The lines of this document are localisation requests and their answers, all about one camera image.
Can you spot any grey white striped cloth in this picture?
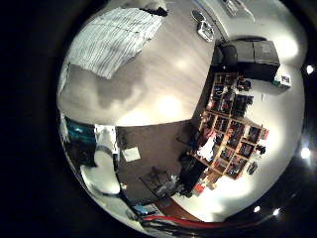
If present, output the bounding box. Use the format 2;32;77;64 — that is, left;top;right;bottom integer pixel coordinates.
66;7;165;80

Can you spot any dark round disc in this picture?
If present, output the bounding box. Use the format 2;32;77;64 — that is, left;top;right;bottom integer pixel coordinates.
191;9;206;24

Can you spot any black office chair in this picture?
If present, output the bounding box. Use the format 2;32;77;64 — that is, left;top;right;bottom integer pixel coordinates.
212;41;239;68

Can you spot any black cabinet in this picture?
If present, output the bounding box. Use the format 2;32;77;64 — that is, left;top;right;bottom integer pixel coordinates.
231;39;281;83

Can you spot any teal control box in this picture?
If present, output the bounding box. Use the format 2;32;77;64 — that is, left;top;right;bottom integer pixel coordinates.
64;119;97;147

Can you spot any wooden cubby shelf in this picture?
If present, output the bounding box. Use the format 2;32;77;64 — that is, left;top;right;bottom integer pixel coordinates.
189;71;270;181

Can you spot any white paper sheet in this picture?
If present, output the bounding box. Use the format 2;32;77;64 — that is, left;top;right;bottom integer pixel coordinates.
121;147;142;163

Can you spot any small white box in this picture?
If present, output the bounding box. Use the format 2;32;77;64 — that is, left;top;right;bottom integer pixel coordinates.
272;72;293;91

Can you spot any black floor stand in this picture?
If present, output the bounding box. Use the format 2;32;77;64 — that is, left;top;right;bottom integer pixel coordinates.
139;167;181;199

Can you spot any white wall device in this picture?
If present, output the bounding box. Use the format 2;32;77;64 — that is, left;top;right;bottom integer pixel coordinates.
196;21;216;43

